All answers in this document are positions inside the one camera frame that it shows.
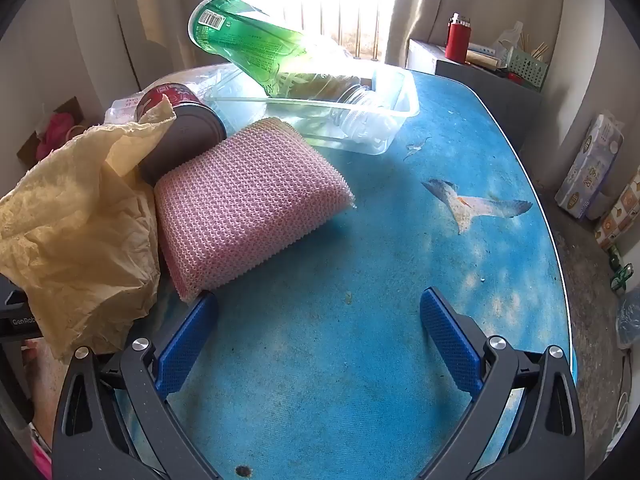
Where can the clear printed plastic bag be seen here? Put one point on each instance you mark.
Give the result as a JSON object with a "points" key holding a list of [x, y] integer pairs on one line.
{"points": [[122, 110]]}

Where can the cardboard box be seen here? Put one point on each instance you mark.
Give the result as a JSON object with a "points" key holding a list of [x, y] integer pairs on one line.
{"points": [[70, 110]]}

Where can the bundle of wooden sticks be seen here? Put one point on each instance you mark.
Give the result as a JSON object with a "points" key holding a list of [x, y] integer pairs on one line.
{"points": [[539, 50]]}

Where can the metal window railing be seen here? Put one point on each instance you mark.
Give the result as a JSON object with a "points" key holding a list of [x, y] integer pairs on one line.
{"points": [[360, 35]]}

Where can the white flat box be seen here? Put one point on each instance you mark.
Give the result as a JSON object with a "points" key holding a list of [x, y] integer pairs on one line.
{"points": [[482, 49]]}

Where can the clear plastic container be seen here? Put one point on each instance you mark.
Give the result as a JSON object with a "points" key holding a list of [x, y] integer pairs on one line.
{"points": [[400, 105]]}

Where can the white plastic bag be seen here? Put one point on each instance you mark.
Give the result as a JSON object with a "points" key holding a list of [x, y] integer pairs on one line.
{"points": [[510, 40]]}

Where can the plastic wrapped water jug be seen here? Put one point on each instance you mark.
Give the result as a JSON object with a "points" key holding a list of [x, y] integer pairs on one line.
{"points": [[629, 320]]}

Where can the toilet paper pack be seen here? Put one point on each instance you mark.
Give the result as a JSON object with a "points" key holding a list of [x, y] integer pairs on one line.
{"points": [[590, 165]]}

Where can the pink cloth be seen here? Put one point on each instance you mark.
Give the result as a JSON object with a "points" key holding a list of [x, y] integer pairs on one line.
{"points": [[52, 132]]}

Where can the pink mesh sponge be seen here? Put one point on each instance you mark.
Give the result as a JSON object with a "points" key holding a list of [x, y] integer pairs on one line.
{"points": [[250, 200]]}

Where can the dark grey cabinet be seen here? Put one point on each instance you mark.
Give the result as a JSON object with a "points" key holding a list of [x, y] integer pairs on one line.
{"points": [[500, 105]]}

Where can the patterned wrapped roll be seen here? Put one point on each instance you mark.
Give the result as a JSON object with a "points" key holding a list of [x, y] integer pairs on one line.
{"points": [[620, 215]]}

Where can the green plastic bottle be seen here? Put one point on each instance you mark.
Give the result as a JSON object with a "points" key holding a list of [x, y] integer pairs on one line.
{"points": [[250, 45]]}

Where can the red thermos flask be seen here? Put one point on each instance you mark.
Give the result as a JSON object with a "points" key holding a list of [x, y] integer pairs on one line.
{"points": [[456, 42]]}

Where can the green perforated desk basket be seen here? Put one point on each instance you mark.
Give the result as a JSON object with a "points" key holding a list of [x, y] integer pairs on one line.
{"points": [[527, 67]]}

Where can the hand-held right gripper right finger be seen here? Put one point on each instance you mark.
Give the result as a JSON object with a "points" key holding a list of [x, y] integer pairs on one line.
{"points": [[450, 345]]}

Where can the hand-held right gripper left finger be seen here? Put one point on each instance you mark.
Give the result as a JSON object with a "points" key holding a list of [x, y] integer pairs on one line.
{"points": [[182, 350]]}

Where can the yellow paper bag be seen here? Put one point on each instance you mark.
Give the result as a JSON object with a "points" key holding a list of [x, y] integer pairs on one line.
{"points": [[75, 230]]}

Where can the red cartoon drink can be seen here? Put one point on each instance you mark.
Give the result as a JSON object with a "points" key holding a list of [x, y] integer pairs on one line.
{"points": [[195, 135]]}

